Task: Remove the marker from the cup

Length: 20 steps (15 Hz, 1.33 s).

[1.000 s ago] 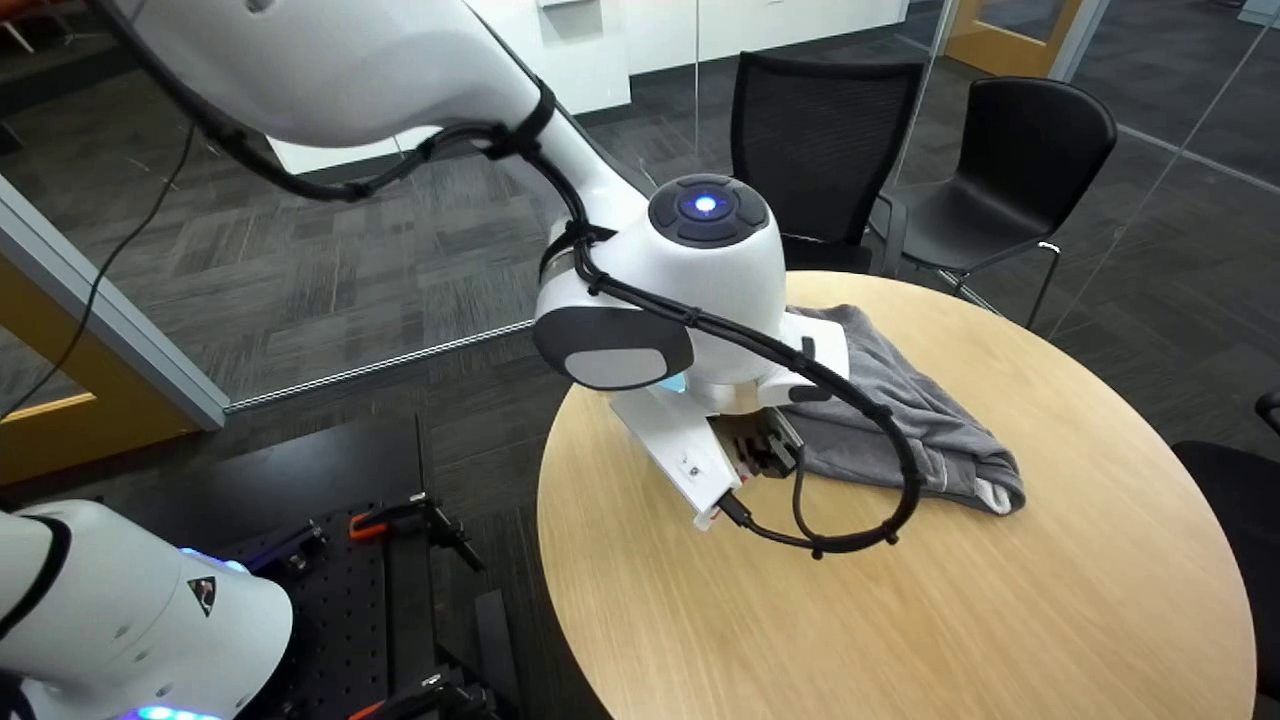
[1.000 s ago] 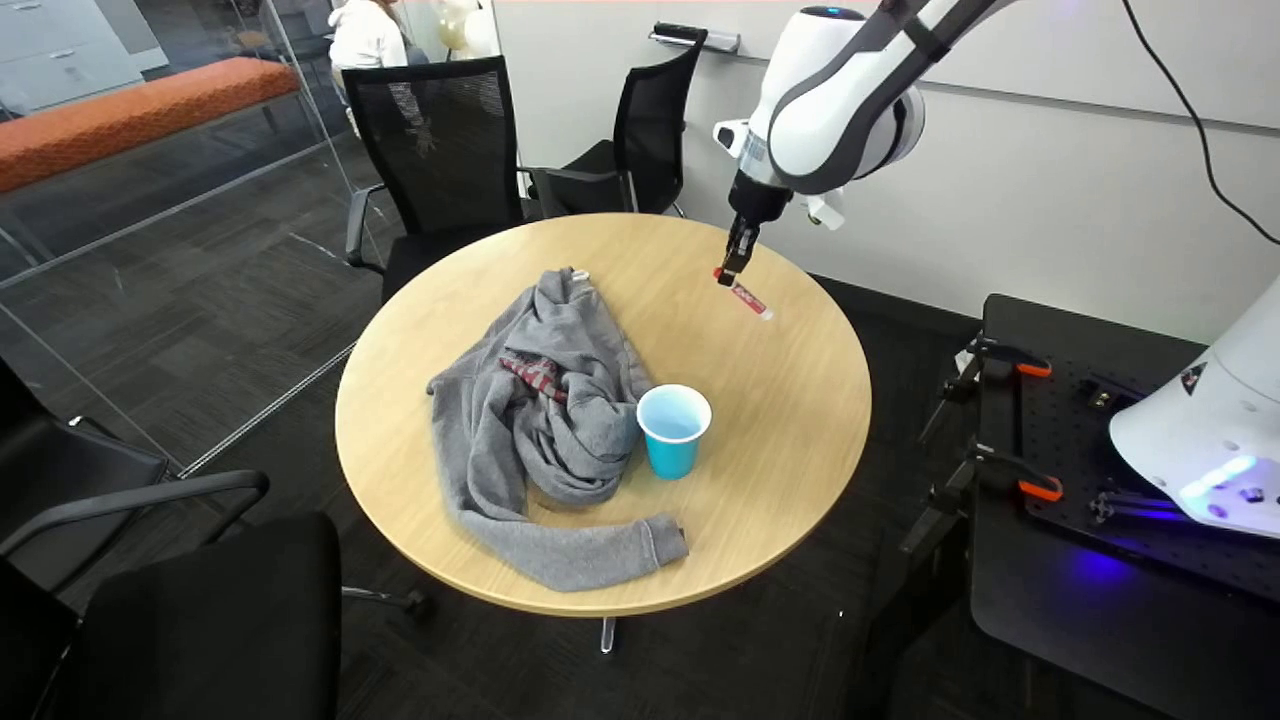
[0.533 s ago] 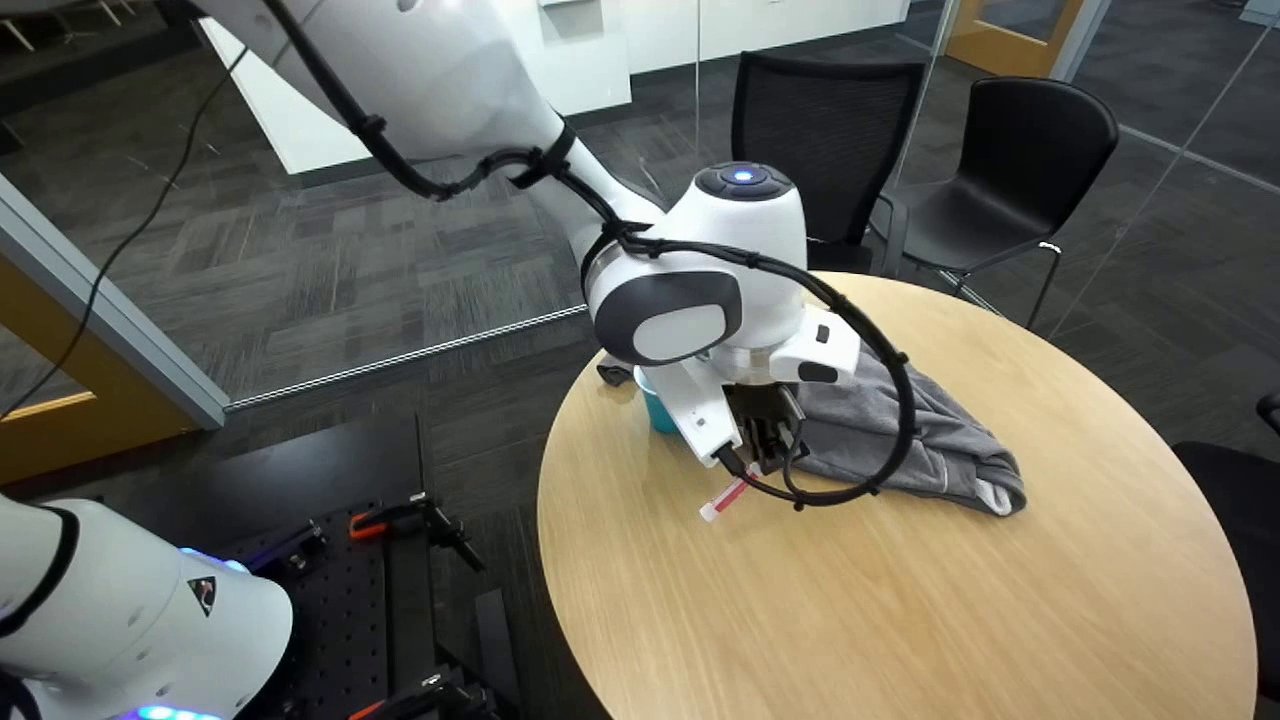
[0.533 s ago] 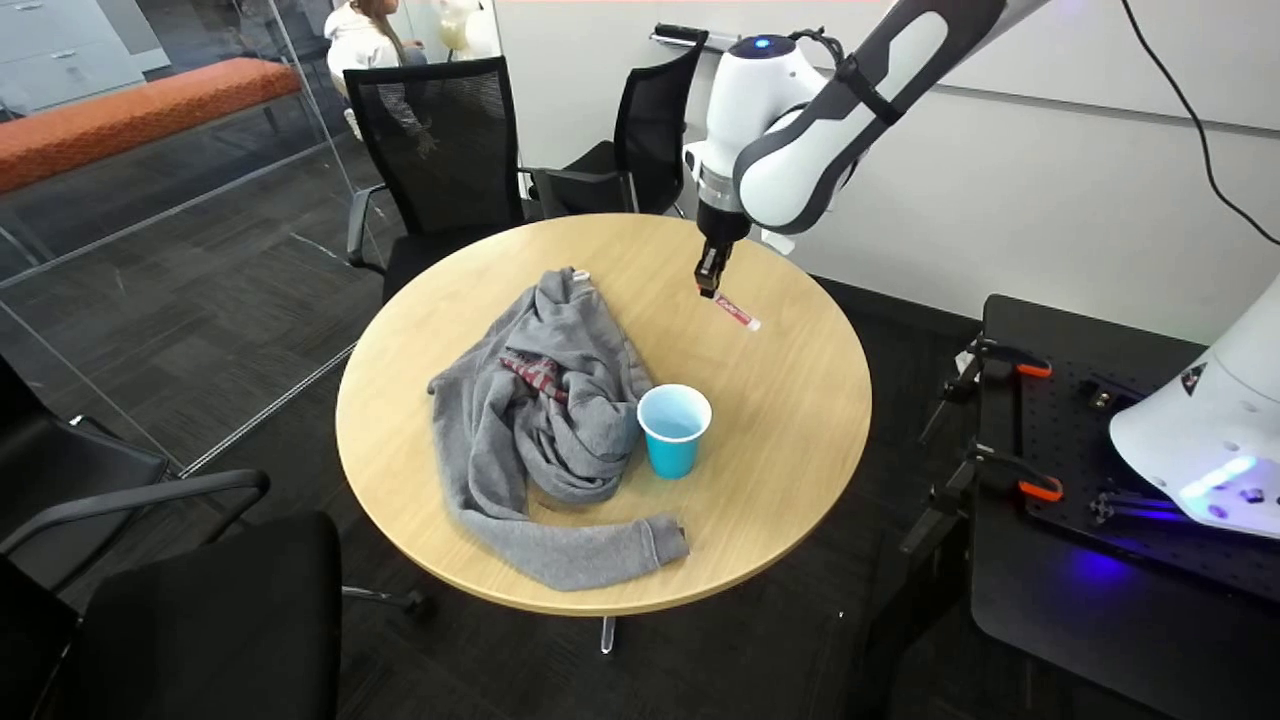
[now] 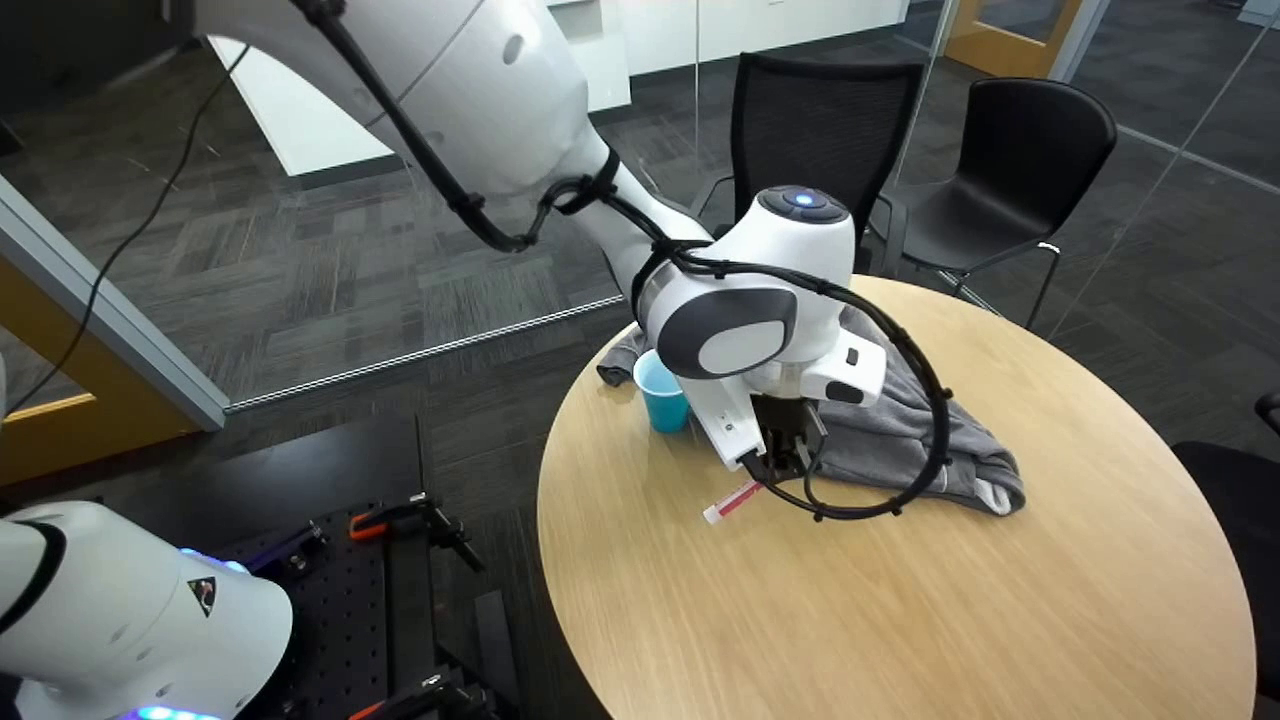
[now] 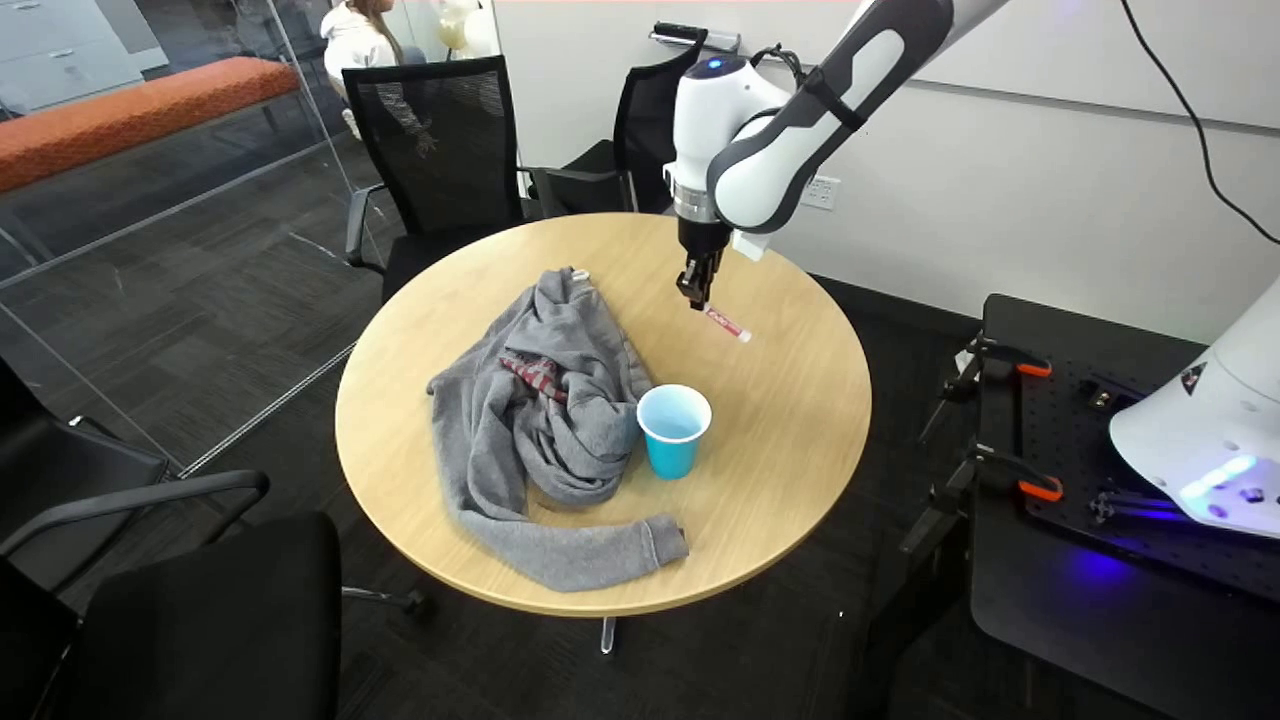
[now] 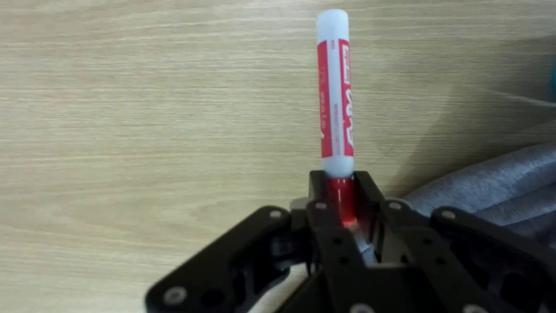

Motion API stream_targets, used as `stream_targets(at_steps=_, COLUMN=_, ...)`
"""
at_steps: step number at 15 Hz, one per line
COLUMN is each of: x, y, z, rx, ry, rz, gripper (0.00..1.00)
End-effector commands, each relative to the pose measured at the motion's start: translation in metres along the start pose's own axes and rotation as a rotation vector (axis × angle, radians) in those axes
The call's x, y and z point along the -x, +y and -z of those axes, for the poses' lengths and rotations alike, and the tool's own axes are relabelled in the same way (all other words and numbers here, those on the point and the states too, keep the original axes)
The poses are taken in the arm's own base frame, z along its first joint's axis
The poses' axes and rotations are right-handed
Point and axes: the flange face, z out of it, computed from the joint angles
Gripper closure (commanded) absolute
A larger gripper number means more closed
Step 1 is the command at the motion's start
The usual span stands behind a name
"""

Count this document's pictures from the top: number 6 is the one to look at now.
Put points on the black mesh office chair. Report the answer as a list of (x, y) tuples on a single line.
[(442, 147), (212, 625)]

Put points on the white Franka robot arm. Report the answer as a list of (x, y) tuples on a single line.
[(747, 147)]

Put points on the red marker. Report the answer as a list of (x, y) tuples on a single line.
[(726, 326)]

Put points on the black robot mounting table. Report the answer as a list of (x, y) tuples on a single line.
[(1064, 600)]

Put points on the white wall outlet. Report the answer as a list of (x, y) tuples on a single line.
[(819, 192)]

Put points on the black armchair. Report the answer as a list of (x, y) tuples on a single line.
[(641, 133)]

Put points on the black whiteboard eraser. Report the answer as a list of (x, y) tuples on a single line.
[(681, 28)]

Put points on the metal table leg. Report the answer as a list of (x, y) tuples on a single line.
[(606, 638)]

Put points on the grey sweatshirt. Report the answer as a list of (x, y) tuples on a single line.
[(560, 412)]

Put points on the small black mounting bracket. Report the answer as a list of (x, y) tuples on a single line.
[(1106, 396)]

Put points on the blue plastic cup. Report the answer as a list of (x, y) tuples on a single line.
[(674, 454)]

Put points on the orange upholstered bench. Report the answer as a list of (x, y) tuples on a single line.
[(135, 114)]

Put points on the white wrist camera mount plate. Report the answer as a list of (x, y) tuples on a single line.
[(748, 245)]

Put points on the black plastic chair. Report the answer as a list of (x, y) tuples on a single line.
[(67, 427)]

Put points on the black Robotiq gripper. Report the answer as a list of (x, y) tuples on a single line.
[(704, 245)]

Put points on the white rounded background object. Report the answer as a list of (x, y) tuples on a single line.
[(466, 27)]

